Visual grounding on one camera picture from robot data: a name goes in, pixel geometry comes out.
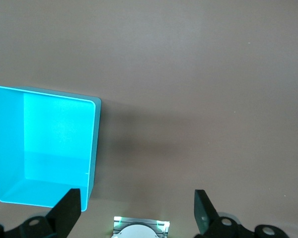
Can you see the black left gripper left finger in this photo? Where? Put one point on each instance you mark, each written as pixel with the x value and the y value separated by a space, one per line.
pixel 67 210

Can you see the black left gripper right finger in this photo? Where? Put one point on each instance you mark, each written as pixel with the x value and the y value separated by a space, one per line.
pixel 203 213

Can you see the teal plastic bin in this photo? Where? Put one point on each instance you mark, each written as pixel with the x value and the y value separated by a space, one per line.
pixel 52 138

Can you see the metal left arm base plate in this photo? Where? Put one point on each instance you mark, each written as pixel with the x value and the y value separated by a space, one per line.
pixel 164 225

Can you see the brown table cover sheet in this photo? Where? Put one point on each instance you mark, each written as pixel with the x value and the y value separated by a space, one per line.
pixel 188 99

